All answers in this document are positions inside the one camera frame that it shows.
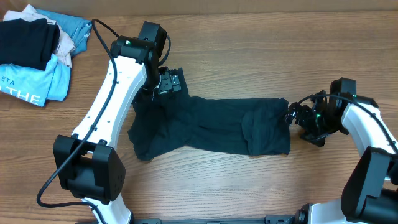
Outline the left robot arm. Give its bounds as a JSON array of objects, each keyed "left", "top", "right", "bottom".
[{"left": 43, "top": 22, "right": 181, "bottom": 223}]

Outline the dark teal t-shirt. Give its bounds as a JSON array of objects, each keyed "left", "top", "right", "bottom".
[{"left": 128, "top": 68, "right": 290, "bottom": 161}]

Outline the folded beige garment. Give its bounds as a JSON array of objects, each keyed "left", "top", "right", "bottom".
[{"left": 3, "top": 4, "right": 75, "bottom": 68}]

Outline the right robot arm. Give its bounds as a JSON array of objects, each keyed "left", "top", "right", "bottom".
[{"left": 286, "top": 78, "right": 397, "bottom": 223}]

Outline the light blue printed t-shirt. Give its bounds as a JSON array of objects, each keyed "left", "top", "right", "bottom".
[{"left": 1, "top": 54, "right": 71, "bottom": 107}]

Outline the folded black garment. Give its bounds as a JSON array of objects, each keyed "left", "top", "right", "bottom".
[{"left": 1, "top": 19, "right": 60, "bottom": 70}]

